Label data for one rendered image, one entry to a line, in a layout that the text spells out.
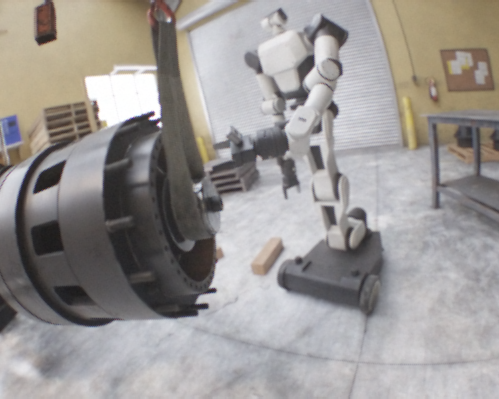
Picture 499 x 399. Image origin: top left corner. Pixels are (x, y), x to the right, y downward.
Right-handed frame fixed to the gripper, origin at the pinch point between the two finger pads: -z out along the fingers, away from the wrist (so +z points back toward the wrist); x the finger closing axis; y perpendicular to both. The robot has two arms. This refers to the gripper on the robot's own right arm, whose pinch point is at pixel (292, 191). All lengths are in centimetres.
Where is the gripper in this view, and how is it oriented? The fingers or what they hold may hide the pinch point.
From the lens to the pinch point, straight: 144.2
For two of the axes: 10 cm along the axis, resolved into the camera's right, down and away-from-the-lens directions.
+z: -2.0, -9.3, -3.0
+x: -7.8, 3.4, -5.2
